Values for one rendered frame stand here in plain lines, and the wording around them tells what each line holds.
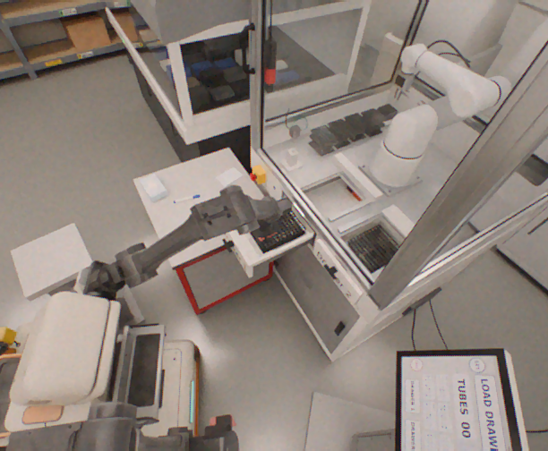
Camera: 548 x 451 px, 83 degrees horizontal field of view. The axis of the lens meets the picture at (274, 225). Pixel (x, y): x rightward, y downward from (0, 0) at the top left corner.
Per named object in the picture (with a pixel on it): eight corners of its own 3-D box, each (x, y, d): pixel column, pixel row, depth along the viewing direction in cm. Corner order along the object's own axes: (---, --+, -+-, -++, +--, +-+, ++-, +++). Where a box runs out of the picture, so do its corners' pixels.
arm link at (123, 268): (102, 268, 86) (110, 285, 86) (125, 254, 82) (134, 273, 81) (129, 259, 94) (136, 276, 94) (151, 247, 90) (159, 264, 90)
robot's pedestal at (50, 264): (98, 348, 190) (22, 301, 128) (82, 310, 203) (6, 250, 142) (145, 320, 201) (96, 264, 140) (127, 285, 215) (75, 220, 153)
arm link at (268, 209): (213, 193, 68) (234, 238, 68) (235, 182, 67) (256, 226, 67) (259, 199, 111) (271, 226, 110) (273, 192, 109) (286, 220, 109)
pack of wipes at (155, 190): (169, 195, 165) (166, 189, 161) (152, 203, 161) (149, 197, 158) (157, 178, 172) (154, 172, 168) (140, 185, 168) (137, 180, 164)
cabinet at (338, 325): (330, 369, 190) (370, 327, 125) (252, 243, 239) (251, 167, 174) (438, 297, 221) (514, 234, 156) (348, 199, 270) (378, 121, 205)
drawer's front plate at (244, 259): (249, 278, 133) (249, 266, 124) (220, 229, 147) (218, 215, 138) (252, 276, 133) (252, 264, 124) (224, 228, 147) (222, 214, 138)
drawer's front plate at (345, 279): (352, 306, 128) (359, 295, 119) (312, 252, 142) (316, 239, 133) (355, 303, 128) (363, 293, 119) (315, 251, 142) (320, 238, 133)
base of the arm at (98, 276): (91, 260, 91) (81, 300, 84) (107, 251, 88) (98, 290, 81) (118, 270, 97) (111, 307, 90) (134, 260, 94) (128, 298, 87)
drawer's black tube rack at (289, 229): (262, 256, 137) (263, 249, 132) (244, 228, 146) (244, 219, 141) (304, 236, 145) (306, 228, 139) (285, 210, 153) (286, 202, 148)
